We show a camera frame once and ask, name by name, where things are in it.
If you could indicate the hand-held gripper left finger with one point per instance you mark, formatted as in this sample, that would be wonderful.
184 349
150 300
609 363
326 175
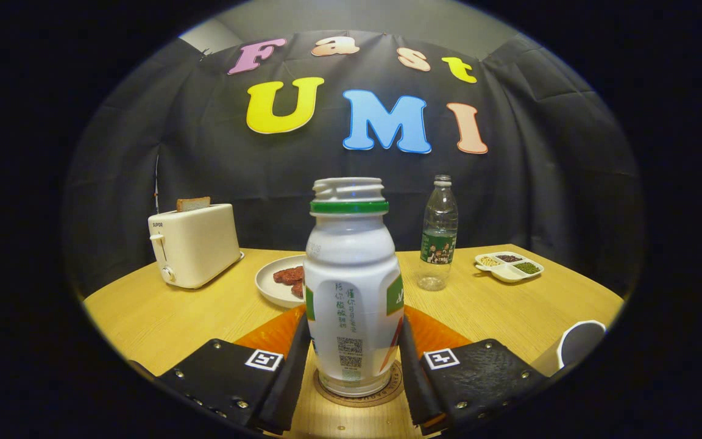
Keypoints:
290 378

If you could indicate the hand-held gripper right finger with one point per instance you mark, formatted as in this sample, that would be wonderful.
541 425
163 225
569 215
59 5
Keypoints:
415 378

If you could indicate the round cork coaster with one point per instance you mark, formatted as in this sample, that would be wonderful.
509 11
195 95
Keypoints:
360 402

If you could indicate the white juice bottle green label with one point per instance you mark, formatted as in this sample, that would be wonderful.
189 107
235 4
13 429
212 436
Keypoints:
351 268

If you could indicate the clear plastic water bottle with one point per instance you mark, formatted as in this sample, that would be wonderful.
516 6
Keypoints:
438 244

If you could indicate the round white plate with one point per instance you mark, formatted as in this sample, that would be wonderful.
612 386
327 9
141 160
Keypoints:
269 288

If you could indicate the red dried meat slices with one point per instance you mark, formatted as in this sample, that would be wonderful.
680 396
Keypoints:
290 275

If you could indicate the wooden table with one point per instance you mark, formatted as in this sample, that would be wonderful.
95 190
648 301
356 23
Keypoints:
174 323

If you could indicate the yellow beans heap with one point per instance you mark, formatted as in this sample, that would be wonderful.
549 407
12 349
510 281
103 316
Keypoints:
489 261

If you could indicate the white divided dish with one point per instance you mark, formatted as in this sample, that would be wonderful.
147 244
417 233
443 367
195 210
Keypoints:
506 274

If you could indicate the dark beans heap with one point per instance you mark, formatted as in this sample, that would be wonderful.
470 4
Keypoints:
509 258

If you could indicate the green beans heap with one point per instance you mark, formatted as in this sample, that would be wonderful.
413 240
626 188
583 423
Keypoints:
527 267

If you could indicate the cream toaster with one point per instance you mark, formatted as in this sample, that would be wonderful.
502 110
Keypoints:
195 247

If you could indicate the bread slice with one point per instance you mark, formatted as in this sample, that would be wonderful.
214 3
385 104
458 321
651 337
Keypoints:
192 204

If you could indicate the black backdrop cloth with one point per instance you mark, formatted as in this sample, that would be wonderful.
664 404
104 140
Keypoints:
540 183

